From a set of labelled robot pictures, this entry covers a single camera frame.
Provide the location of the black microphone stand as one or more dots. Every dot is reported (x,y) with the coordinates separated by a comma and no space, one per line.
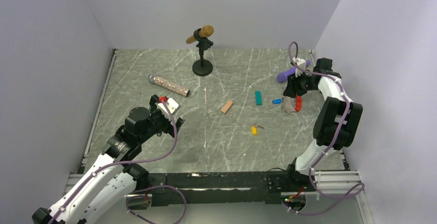
(202,67)

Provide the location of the glitter microphone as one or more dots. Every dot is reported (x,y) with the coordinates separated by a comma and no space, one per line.
(169,85)

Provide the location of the blue key tag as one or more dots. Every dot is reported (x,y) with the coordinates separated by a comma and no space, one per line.
(276,101)

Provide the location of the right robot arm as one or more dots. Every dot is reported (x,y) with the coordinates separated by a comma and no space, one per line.
(337,122)

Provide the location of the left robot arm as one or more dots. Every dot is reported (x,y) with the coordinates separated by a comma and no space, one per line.
(115,173)

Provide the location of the wooden block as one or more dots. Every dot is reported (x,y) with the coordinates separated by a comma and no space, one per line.
(227,106)

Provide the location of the purple microphone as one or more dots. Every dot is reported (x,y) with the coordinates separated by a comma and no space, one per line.
(283,76)

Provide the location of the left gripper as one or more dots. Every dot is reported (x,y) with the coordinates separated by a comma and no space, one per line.
(168,127)

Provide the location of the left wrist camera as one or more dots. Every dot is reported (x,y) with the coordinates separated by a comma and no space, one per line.
(167,105)

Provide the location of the gold microphone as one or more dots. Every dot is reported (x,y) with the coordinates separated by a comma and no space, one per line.
(204,32)

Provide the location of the teal block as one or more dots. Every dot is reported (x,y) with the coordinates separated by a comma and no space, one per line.
(258,98)

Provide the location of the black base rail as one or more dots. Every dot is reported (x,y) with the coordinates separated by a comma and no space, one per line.
(270,187)

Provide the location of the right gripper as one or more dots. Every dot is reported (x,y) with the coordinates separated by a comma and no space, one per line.
(292,86)

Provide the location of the yellow tag key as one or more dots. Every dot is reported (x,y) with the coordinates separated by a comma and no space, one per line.
(255,128)

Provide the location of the red carabiner keyring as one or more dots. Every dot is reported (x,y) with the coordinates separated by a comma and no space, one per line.
(298,103)

